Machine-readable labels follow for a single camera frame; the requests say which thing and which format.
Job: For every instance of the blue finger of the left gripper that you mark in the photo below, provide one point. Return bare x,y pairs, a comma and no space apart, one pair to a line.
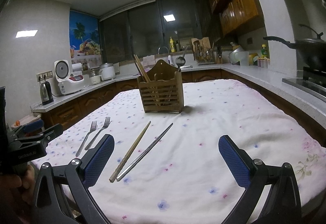
42,139
30,127

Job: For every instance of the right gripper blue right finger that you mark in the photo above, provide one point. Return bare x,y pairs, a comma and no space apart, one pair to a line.
237,160

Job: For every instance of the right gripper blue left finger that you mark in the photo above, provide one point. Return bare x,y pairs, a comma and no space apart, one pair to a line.
94,161

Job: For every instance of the wooden chopstick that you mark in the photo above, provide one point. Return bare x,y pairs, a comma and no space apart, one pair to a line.
128,154

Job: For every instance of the steel chopstick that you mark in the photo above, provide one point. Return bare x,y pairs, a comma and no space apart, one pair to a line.
142,155

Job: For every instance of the wooden utensil holder box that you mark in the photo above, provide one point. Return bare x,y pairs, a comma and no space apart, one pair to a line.
164,91

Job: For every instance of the steel spoon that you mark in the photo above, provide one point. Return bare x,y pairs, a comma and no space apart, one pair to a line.
180,61

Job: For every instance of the dish rack with utensils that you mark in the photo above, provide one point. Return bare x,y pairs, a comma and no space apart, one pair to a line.
202,51

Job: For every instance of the kitchen sink faucet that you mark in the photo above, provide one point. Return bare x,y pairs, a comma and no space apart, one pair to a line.
163,51

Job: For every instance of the person's left hand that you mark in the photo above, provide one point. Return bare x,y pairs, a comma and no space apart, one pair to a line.
16,190

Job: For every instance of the steel electric kettle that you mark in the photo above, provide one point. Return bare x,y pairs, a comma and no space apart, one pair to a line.
46,93

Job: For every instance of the steel fork left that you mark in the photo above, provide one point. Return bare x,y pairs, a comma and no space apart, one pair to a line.
93,127

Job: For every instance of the steel fork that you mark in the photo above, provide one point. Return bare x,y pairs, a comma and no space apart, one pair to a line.
105,126
93,127

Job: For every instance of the steel fork right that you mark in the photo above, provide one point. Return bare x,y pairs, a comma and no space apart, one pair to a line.
105,126

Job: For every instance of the white red rice cooker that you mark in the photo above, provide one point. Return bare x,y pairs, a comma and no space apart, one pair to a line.
66,81

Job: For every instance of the white floral tablecloth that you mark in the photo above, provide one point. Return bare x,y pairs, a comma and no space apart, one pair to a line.
184,179

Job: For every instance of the white round rice cooker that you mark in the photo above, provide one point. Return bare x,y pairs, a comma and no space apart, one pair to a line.
107,72

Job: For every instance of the tropical fruit poster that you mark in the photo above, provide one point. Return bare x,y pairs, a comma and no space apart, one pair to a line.
84,39

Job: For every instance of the translucent plastic jug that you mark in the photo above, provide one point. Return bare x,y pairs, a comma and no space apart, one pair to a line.
243,58

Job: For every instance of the gas stove top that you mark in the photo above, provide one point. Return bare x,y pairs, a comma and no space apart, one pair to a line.
312,82

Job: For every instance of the wooden chopsticks in holder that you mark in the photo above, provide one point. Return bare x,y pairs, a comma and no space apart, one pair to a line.
142,70

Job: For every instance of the green yellow oil bottle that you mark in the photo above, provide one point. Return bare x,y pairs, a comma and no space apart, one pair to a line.
265,51

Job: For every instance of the pink cloth on sink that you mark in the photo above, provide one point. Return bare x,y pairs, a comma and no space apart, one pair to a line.
149,61

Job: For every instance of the yellow bottle on windowsill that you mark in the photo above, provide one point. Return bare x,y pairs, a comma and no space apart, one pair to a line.
172,45

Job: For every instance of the wall power socket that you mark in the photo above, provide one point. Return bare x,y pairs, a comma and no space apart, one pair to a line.
44,75

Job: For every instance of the black wok with handle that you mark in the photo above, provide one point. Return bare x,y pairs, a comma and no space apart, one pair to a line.
311,50

